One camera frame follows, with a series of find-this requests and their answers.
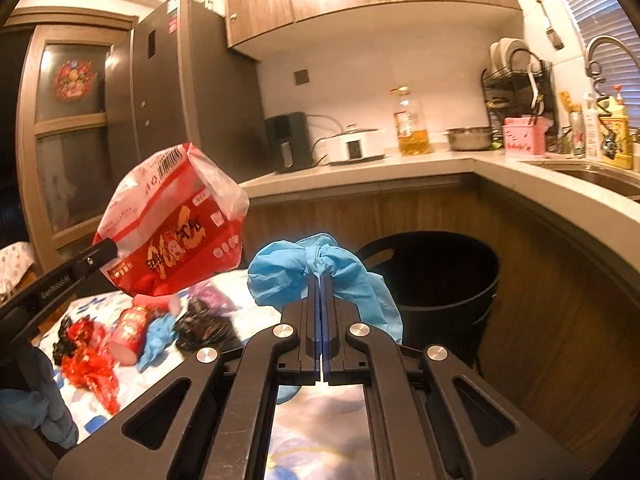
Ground red plastic bag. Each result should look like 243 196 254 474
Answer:
53 316 120 415

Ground blue disposable glove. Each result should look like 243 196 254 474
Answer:
247 233 404 344

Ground red white snack bag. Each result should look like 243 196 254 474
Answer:
93 143 250 297

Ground red paper cup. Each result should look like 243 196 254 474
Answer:
107 306 151 366

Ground black trash bin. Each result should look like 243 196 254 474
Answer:
356 230 500 367

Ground steel kitchen faucet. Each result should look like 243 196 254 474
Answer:
586 35 639 86

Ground dotted white cloth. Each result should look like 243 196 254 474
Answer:
0 242 35 302

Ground blue gloved hand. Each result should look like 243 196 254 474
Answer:
1 346 79 450

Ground purple plastic bag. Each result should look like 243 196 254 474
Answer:
188 283 238 316

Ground black plastic bag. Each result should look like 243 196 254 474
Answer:
174 298 242 354

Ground floral blue white tablecloth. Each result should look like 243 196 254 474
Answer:
53 270 375 479

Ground wooden glass door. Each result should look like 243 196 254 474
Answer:
10 8 138 271

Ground white rice cooker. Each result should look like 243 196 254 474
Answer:
324 128 385 165

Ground wooden lower cabinets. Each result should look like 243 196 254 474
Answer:
244 174 639 479

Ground black air fryer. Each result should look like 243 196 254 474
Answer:
266 112 314 174

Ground cooking oil bottle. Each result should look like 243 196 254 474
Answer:
390 86 430 156

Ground steel bowl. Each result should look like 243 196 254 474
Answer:
446 127 494 152

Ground dark steel refrigerator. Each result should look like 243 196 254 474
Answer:
105 0 272 183

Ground pink utensil basket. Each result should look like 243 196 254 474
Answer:
502 116 553 158

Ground black dish rack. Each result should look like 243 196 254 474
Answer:
480 48 560 138

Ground steel sink basin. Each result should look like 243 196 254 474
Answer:
527 159 640 203

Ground white dispenser bottle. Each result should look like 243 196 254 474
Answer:
582 92 601 160

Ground yellow detergent bottle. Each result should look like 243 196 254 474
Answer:
597 84 634 170

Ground hanging slotted spatula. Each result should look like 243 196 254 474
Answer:
535 0 564 51

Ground window blinds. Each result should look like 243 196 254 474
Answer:
566 0 639 128

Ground wall power socket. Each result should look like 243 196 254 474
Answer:
294 70 310 86

